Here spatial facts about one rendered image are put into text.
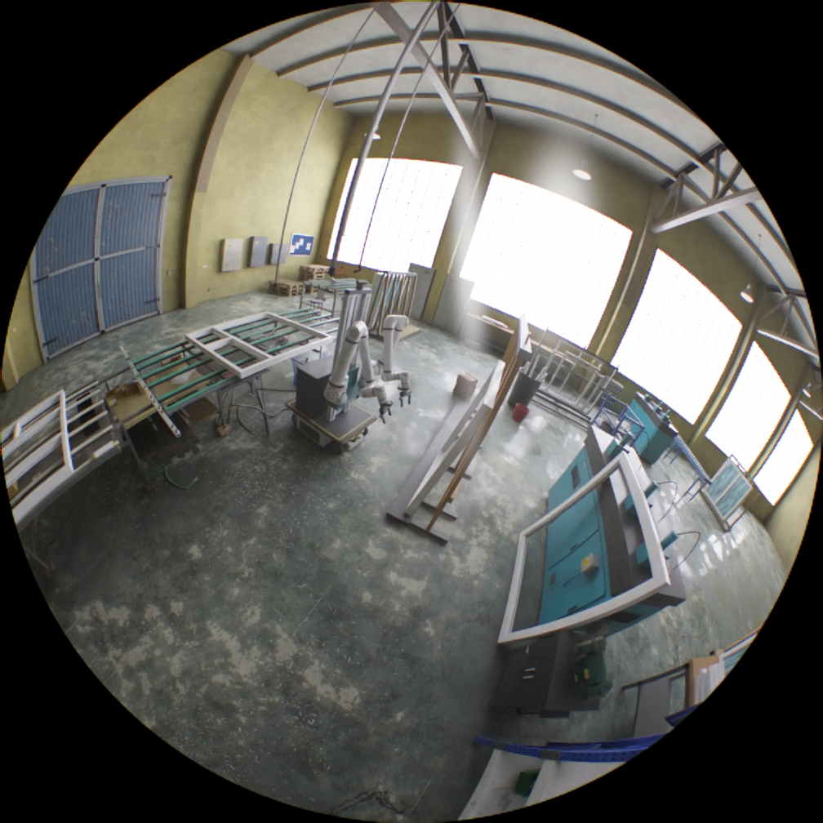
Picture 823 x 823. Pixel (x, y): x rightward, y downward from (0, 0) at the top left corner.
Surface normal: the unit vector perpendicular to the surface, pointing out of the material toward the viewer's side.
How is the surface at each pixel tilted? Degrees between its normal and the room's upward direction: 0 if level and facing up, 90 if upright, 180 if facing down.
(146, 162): 90
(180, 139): 90
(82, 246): 90
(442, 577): 0
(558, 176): 90
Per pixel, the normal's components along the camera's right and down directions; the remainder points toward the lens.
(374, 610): 0.26, -0.80
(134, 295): 0.88, 0.42
